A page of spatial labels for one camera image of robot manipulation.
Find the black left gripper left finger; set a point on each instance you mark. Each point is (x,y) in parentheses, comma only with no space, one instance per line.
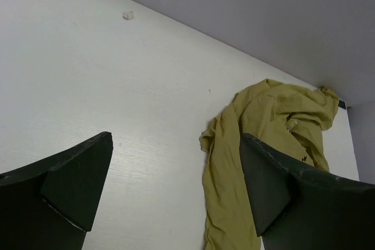
(52,203)

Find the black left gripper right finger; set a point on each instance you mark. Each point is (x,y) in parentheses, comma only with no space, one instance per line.
(297,206)

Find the torn tape scrap on table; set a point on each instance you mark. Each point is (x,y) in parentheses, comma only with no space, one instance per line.
(128,15)

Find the olive yellow zip jacket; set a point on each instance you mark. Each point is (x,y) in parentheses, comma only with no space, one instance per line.
(289,118)

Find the blue label sticker right corner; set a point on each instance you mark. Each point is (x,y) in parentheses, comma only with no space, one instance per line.
(342,104)

